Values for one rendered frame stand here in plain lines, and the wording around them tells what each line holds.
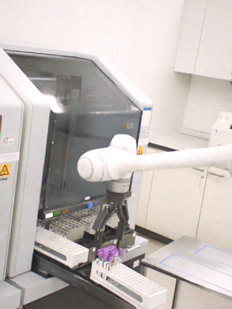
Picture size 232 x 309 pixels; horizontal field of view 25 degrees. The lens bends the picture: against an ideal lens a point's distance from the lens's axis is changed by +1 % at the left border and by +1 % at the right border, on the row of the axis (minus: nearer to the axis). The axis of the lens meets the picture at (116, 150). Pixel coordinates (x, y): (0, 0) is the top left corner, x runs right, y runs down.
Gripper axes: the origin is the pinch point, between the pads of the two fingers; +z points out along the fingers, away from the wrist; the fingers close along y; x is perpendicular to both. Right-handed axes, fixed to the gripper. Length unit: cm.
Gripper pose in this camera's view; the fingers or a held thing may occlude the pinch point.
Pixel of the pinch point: (109, 240)
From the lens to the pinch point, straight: 201.3
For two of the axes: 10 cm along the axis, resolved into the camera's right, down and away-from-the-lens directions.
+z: -1.5, 9.7, 2.1
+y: 6.1, -0.8, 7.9
